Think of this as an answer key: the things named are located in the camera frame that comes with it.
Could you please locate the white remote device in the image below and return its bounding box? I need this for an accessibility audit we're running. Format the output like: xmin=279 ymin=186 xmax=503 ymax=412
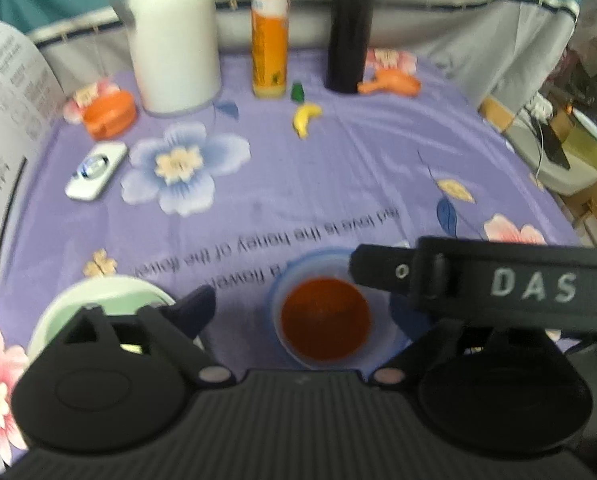
xmin=65 ymin=141 xmax=129 ymax=202

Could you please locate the yellow orange bottle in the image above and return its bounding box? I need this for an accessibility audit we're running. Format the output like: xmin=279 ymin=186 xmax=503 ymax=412
xmin=251 ymin=0 xmax=292 ymax=99

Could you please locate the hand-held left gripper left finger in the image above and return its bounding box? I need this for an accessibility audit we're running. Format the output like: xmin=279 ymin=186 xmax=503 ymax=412
xmin=61 ymin=284 xmax=235 ymax=387

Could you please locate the white power strip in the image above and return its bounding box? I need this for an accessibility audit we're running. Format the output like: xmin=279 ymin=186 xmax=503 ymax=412
xmin=526 ymin=92 xmax=554 ymax=122

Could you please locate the white rounded plastic furniture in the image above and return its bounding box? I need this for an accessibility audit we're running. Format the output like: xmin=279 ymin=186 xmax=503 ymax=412
xmin=506 ymin=107 xmax=597 ymax=197

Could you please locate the white plastic jug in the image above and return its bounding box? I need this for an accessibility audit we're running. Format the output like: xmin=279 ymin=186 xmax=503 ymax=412
xmin=103 ymin=0 xmax=222 ymax=117

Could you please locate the orange toy pot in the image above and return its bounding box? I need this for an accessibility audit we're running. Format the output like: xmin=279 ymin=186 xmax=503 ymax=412
xmin=82 ymin=91 xmax=138 ymax=141

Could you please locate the light green bowl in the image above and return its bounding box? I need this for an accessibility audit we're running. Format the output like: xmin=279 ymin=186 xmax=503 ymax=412
xmin=27 ymin=275 xmax=210 ymax=363

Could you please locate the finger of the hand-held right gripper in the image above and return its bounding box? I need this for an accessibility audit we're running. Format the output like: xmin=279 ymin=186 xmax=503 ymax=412
xmin=349 ymin=243 xmax=420 ymax=302

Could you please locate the white instruction sheet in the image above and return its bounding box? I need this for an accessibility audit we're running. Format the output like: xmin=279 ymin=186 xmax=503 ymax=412
xmin=0 ymin=15 xmax=65 ymax=471

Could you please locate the purple floral blanket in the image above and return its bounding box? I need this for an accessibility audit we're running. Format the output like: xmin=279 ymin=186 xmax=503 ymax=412
xmin=0 ymin=47 xmax=585 ymax=471

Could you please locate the orange bowl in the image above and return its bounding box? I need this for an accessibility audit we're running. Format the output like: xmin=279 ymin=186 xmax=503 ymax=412
xmin=280 ymin=276 xmax=372 ymax=362

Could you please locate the blue translucent bowl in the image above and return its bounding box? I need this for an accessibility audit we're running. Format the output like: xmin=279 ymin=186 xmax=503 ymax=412
xmin=266 ymin=247 xmax=395 ymax=372

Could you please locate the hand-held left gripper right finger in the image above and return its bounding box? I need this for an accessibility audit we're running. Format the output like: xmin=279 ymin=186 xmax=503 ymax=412
xmin=371 ymin=294 xmax=562 ymax=387

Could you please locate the black flask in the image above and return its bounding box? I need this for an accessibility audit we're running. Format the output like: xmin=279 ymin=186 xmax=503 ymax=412
xmin=325 ymin=0 xmax=379 ymax=95

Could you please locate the yellow toy banana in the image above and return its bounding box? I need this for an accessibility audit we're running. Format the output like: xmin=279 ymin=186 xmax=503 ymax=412
xmin=292 ymin=102 xmax=323 ymax=140

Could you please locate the white cloth with navy trim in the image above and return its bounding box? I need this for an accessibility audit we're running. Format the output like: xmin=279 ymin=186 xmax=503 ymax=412
xmin=28 ymin=0 xmax=582 ymax=113

